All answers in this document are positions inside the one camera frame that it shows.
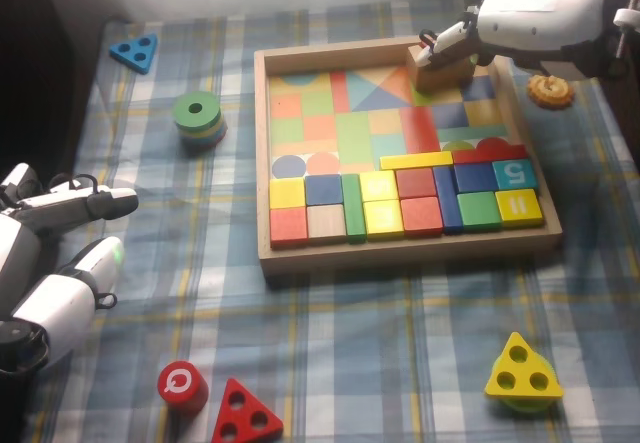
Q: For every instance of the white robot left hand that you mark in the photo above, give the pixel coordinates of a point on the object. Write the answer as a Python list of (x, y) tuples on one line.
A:
[(52, 305)]

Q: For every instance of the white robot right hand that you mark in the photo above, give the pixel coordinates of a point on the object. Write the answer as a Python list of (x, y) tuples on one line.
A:
[(540, 13)]

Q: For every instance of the natural wooden block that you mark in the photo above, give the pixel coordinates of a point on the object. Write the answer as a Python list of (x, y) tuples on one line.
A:
[(440, 78)]

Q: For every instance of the tan toy biscuit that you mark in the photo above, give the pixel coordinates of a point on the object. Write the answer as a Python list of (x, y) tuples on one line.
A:
[(550, 93)]

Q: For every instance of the red long wooden bar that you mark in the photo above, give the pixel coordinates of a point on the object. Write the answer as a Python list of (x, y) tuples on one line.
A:
[(490, 155)]

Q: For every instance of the red cylinder with white print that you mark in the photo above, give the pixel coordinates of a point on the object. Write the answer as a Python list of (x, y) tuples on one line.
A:
[(182, 388)]

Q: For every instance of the yellow long wooden bar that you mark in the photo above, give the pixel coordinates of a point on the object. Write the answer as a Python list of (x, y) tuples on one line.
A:
[(416, 160)]

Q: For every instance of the blue long wooden bar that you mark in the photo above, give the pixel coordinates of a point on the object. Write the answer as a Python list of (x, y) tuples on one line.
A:
[(447, 200)]

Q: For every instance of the red triangle with three holes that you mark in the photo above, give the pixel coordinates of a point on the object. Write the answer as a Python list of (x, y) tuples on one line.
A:
[(245, 413)]

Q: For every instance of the blue triangle with three holes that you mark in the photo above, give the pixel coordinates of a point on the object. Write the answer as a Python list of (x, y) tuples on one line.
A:
[(134, 53)]

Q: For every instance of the green long wooden bar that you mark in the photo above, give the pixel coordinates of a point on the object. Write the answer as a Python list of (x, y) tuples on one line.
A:
[(354, 208)]

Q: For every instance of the wooden tray with printed floor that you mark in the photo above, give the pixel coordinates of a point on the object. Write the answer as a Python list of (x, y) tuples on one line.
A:
[(400, 258)]

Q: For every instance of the blue plaid table cloth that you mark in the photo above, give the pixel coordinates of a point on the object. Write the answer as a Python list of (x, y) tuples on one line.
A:
[(350, 323)]

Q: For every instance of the yellow triangle with three holes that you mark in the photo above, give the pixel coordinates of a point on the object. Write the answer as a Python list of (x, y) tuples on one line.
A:
[(520, 373)]

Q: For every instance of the green ridged disc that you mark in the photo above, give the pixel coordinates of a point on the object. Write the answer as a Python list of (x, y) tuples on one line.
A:
[(525, 405)]

